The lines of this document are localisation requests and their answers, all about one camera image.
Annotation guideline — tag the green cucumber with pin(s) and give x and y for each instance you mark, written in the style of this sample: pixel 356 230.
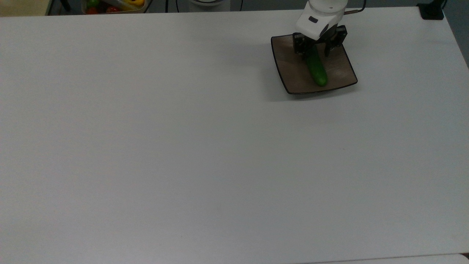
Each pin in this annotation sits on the green cucumber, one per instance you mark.
pixel 317 70

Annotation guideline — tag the green toy fruit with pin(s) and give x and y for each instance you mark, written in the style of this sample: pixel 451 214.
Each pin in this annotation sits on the green toy fruit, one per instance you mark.
pixel 93 3

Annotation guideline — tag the clear bin of toy produce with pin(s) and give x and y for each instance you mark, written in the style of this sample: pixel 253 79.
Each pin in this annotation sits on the clear bin of toy produce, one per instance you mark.
pixel 113 11

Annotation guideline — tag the red toy tomato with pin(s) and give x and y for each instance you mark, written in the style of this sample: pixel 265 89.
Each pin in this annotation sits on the red toy tomato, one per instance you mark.
pixel 91 10
pixel 113 9

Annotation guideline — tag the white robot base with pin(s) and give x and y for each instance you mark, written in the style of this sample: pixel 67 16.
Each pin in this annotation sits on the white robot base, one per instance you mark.
pixel 209 3

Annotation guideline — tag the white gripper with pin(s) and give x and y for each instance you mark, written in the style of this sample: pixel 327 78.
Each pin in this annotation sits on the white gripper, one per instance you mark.
pixel 317 24

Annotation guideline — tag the yellow toy pepper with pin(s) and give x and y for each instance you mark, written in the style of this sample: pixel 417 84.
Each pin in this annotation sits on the yellow toy pepper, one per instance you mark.
pixel 133 3

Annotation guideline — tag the beige board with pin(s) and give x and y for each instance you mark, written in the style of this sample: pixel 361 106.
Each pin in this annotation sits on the beige board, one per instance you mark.
pixel 22 7

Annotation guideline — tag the square brown ceramic plate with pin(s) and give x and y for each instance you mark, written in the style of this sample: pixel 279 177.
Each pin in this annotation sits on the square brown ceramic plate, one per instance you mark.
pixel 293 73

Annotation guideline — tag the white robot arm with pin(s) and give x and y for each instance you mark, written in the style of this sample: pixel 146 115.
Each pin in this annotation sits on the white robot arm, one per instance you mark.
pixel 328 5

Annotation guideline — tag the black pole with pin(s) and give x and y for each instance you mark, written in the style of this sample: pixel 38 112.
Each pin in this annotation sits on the black pole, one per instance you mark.
pixel 65 4

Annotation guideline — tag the black table clamp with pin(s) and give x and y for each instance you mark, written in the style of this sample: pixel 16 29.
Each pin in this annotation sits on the black table clamp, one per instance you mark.
pixel 431 11

